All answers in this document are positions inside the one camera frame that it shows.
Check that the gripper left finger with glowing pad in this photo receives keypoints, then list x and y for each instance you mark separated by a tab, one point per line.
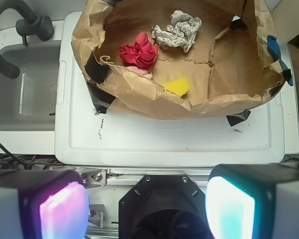
42	204

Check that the yellow sponge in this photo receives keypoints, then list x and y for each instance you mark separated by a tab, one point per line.
180	86

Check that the crumpled white paper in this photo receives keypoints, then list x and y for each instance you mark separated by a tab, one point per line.
181	32

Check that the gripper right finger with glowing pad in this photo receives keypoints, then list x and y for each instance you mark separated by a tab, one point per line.
253	201

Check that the pink plush toy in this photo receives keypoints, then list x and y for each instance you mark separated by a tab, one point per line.
144	73

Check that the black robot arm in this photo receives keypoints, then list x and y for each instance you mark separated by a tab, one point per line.
241	201

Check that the grey sink basin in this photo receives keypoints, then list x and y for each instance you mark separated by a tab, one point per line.
28	102

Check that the brown paper bag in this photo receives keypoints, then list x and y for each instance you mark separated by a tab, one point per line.
234	65

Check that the crumpled red paper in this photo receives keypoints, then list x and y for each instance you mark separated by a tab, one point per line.
141	54

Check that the white plastic bin lid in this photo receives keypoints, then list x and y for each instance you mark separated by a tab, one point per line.
85	137

